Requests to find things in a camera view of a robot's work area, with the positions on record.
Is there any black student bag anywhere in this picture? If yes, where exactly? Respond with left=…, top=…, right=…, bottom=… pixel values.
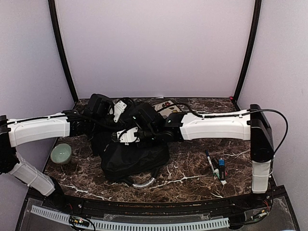
left=90, top=101, right=170, bottom=187

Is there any blue-capped white marker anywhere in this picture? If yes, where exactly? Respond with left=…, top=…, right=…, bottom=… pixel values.
left=205, top=150, right=216, bottom=176

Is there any black marker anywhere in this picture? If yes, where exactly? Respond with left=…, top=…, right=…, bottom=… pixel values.
left=212, top=157, right=220, bottom=179

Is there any white green glue stick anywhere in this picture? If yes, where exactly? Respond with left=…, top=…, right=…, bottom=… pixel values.
left=215, top=168, right=227, bottom=186

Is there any blue-capped black highlighter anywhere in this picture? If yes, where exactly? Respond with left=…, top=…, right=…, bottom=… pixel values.
left=218, top=159, right=226, bottom=181

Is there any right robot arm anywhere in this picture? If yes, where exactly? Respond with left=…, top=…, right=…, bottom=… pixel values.
left=112, top=104, right=277, bottom=209

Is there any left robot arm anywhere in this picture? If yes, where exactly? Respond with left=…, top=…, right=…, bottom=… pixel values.
left=0, top=110, right=137, bottom=210

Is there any pale green ceramic bowl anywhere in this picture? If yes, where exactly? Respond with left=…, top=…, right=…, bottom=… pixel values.
left=50, top=143, right=72, bottom=165

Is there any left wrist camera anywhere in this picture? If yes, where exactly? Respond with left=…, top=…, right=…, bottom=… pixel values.
left=84, top=93, right=113, bottom=117

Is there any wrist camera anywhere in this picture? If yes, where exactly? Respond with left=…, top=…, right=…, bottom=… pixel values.
left=84, top=93, right=113, bottom=117
left=129, top=103, right=164, bottom=133

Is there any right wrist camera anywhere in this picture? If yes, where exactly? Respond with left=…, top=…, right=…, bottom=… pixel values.
left=129, top=103, right=164, bottom=133

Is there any grey slotted cable duct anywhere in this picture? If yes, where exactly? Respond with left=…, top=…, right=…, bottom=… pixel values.
left=30, top=205, right=230, bottom=231

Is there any black front rail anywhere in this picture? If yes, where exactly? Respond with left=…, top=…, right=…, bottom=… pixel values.
left=60, top=194, right=257, bottom=215

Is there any left black frame post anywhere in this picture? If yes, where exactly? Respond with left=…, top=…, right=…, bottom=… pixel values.
left=48, top=0, right=79, bottom=103

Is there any black frame post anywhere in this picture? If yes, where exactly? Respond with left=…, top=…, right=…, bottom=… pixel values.
left=232, top=0, right=262, bottom=107
left=48, top=0, right=79, bottom=103

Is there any right black frame post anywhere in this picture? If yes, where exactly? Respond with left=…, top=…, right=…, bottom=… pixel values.
left=232, top=0, right=262, bottom=107

